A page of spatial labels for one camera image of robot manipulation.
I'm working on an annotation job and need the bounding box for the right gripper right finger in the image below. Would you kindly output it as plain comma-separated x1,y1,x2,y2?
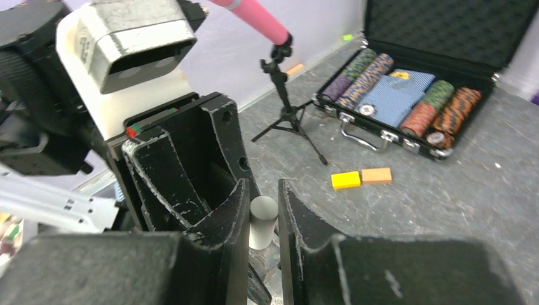
278,179,524,304

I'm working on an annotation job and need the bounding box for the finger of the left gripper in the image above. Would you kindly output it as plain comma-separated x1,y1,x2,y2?
121,128,212,230

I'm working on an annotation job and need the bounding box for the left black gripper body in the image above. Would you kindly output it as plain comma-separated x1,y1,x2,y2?
106,92,260,231

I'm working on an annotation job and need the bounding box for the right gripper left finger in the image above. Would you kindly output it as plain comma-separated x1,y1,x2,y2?
1,179,250,304

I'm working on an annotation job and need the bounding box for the clear nail polish bottle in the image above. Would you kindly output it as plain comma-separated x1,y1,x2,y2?
248,195,280,275

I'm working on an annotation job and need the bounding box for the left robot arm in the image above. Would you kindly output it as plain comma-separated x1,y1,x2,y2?
1,1,260,233

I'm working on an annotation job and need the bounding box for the yellow block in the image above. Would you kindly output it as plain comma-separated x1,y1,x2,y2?
331,171,362,190

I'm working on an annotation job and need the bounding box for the orange wooden block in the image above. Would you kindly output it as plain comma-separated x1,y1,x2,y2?
360,167,393,184

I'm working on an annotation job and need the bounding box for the pink microphone on tripod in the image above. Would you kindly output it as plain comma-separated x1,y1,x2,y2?
212,0,328,165

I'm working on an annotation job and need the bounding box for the black poker chip case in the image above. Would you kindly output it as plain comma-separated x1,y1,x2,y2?
313,1,538,160

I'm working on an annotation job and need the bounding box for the purple cube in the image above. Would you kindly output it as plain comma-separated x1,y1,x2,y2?
530,93,539,105

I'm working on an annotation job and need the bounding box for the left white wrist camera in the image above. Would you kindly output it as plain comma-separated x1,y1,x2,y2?
56,1,207,140

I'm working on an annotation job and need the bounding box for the tan block left wall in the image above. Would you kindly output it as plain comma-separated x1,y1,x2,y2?
286,64,304,76

